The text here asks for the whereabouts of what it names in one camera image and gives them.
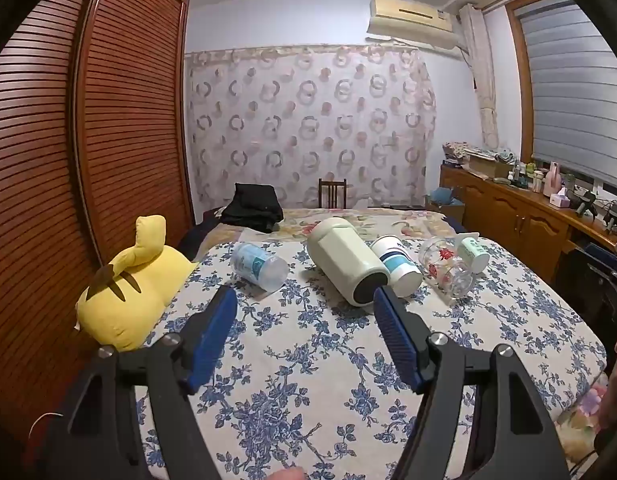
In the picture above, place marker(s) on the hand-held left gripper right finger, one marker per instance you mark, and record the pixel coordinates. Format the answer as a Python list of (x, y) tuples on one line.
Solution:
[(393, 330)]

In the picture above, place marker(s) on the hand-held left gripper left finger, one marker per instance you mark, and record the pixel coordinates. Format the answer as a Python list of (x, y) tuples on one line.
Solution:
[(213, 330)]

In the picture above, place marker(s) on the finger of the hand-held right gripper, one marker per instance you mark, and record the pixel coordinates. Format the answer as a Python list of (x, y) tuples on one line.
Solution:
[(601, 255)]

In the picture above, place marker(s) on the large cream insulated cup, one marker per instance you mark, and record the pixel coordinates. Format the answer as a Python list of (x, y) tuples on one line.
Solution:
[(338, 255)]

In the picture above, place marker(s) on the white cup with blue stripes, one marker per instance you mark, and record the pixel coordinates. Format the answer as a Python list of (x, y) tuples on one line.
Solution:
[(396, 265)]

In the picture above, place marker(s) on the glass cup with red print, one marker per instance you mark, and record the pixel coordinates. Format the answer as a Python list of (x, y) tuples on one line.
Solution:
[(446, 270)]

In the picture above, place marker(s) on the white tissue box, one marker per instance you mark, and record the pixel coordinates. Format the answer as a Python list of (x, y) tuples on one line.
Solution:
[(558, 200)]

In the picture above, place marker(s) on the yellow plush toy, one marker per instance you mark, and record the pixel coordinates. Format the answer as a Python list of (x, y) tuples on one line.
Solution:
[(138, 285)]

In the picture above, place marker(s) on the blue floral white blanket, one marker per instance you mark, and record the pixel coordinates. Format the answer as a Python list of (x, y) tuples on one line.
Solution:
[(298, 360)]

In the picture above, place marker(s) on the pink bottle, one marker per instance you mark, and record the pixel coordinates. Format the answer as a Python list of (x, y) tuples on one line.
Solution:
[(552, 177)]

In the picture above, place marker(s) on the wooden sideboard cabinet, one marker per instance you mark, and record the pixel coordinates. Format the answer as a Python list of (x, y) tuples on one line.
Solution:
[(513, 215)]

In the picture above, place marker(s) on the white mug with green print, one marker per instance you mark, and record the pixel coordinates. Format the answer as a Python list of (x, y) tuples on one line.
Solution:
[(473, 255)]

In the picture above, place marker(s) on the black folded clothing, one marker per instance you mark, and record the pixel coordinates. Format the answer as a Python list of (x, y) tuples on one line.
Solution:
[(251, 207)]

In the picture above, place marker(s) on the red and yellow flowered bedsheet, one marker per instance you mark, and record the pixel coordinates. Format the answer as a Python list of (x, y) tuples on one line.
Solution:
[(298, 225)]

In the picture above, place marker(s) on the blue bag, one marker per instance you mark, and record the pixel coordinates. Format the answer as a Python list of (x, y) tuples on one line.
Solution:
[(443, 196)]

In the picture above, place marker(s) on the dark wooden chair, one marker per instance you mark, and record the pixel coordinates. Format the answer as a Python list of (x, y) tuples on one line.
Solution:
[(332, 195)]

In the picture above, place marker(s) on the grey window blind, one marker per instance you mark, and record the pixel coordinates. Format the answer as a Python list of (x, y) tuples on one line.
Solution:
[(578, 100)]

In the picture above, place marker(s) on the pile of folded cloths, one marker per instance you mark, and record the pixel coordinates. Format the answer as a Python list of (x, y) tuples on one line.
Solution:
[(476, 157)]

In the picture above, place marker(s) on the cream lace curtain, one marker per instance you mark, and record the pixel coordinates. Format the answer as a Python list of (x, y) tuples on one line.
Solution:
[(483, 85)]

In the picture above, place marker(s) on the brown slatted wooden wardrobe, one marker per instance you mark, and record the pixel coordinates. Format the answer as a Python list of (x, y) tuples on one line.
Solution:
[(113, 110)]

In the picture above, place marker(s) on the cream wall air conditioner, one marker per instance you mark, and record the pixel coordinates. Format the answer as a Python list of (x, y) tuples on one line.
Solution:
[(413, 20)]

